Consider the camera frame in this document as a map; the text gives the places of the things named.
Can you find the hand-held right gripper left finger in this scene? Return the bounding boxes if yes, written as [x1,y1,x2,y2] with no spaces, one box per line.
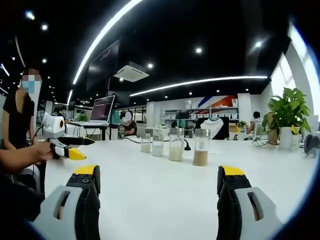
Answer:
[32,164,102,240]

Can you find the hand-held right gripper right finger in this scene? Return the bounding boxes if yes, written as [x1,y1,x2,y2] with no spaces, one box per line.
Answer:
[216,165,284,240]

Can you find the tall seasoning bottle brown powder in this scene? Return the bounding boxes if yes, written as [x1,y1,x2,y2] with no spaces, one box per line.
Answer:
[192,128,212,167]

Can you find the small seasoning bottle cream powder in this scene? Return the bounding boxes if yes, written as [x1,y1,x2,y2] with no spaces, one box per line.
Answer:
[140,132,153,154]

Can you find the tall seasoning bottle cream powder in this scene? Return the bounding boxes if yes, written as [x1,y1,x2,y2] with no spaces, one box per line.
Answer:
[168,127,185,162]

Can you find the small seasoning bottle white powder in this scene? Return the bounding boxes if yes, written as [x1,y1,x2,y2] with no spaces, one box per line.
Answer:
[152,134,165,158]

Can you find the person's left hand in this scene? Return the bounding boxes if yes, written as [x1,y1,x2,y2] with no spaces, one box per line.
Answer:
[31,140,56,161]

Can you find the open laptop on stand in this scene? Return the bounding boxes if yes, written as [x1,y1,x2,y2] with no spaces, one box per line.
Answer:
[89,94,117,125]

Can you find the person's dark clothing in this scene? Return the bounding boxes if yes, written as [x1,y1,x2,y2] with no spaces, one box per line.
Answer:
[0,172,46,226]

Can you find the teal chair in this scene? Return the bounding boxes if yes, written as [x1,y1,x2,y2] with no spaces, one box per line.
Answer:
[109,109,121,126]

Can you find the small green potted plant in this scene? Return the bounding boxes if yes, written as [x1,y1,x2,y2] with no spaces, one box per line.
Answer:
[235,120,249,133]

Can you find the black chair with white garment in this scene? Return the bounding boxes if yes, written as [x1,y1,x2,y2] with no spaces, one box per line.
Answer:
[193,116,230,141]

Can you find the hanging black screen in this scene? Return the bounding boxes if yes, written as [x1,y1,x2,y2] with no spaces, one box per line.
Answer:
[86,39,121,91]

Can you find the white plant pot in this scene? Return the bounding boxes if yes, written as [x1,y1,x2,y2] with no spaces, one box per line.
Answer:
[278,126,302,151]

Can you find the grey rounded object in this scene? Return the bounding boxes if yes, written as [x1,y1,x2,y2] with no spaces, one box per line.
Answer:
[303,133,320,159]

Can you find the ceiling air conditioner unit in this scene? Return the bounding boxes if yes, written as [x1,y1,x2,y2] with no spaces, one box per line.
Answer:
[113,60,150,83]

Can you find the long ceiling light strip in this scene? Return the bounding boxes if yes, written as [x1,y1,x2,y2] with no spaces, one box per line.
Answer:
[72,0,145,85]

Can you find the large green potted plant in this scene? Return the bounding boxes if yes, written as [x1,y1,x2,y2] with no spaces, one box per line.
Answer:
[267,87,313,131]

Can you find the short ceiling light strip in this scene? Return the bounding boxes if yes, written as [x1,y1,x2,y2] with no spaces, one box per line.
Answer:
[129,75,269,97]

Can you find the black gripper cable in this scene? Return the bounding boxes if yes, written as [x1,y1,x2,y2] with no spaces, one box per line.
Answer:
[30,124,46,145]

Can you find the black table cable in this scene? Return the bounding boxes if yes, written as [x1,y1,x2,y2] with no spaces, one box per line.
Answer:
[119,135,143,145]

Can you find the metal wire object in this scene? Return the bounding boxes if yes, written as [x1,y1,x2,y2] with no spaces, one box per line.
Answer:
[251,138,270,149]

